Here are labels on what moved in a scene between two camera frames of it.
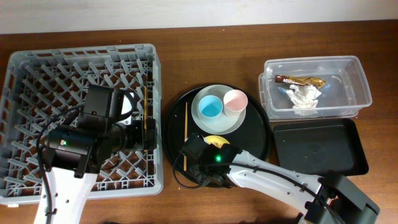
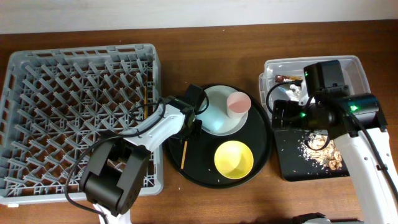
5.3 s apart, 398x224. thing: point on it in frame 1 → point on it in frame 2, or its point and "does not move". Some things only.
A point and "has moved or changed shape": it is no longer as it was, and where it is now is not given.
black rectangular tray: [316, 147] does not move
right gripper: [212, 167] → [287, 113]
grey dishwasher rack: [36, 85] does not move
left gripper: [150, 134] → [195, 125]
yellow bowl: [216, 140] has moved or changed shape
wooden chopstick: [145, 107] does not move
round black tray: [254, 137] does not move
